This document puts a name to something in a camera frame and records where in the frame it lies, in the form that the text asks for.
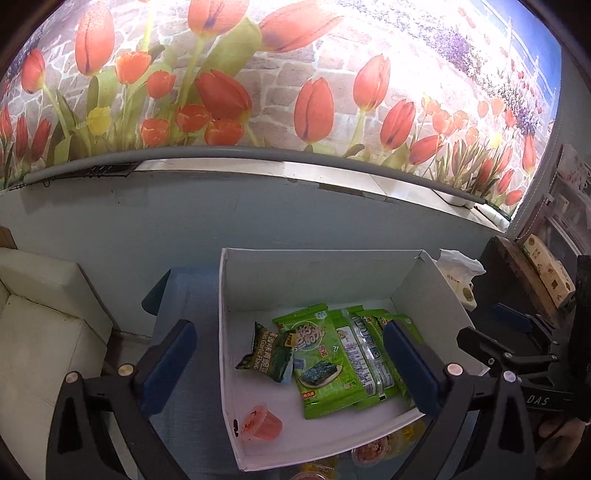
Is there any green snack bag white label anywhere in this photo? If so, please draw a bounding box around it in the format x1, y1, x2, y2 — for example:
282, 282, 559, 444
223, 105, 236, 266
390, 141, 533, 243
332, 306, 404, 411

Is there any green snack bag back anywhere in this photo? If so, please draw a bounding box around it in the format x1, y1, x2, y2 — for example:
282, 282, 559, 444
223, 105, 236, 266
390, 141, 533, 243
365, 309, 427, 403

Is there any large green seaweed bag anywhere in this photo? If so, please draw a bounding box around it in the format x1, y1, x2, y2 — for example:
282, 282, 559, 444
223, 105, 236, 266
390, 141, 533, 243
273, 303, 366, 420

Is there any pink jelly cup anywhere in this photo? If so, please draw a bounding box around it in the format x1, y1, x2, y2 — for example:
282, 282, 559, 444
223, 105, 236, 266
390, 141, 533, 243
239, 403, 283, 441

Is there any small dark green snack packet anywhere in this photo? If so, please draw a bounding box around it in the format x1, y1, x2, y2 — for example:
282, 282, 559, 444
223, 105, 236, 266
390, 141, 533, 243
235, 322, 297, 384

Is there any person right hand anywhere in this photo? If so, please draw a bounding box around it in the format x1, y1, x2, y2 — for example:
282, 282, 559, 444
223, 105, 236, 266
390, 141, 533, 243
537, 418, 588, 471

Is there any dark wooden side shelf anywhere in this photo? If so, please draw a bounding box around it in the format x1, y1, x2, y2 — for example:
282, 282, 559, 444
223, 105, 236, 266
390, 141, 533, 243
469, 236, 575, 333

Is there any beige patterned carton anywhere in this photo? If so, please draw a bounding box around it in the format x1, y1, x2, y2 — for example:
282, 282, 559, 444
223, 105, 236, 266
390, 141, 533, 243
522, 234, 575, 308

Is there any tissue pack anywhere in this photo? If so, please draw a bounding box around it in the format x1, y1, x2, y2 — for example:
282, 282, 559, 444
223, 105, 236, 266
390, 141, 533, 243
435, 249, 486, 312

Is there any orange yellow jelly cup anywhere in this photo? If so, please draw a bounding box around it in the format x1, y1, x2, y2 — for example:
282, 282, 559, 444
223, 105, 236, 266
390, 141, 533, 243
386, 419, 427, 458

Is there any red jelly cup front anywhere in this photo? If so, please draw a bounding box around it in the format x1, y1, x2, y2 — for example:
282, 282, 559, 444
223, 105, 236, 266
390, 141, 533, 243
351, 437, 389, 467

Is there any blue tablecloth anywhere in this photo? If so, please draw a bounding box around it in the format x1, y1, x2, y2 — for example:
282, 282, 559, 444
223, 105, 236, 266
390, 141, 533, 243
103, 266, 482, 480

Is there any clear acrylic organizer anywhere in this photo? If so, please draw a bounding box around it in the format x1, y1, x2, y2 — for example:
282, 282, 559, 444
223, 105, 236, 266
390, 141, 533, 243
536, 144, 590, 265

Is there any cream leather sofa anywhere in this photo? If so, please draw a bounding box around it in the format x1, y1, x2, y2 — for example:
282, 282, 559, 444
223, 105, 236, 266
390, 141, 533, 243
1, 248, 112, 479

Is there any white cardboard box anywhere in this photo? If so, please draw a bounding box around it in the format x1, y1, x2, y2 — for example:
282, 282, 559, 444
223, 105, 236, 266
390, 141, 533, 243
218, 248, 485, 472

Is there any tulip flower wall poster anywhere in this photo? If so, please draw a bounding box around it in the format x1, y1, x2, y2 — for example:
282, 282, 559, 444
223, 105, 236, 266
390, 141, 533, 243
1, 1, 562, 215

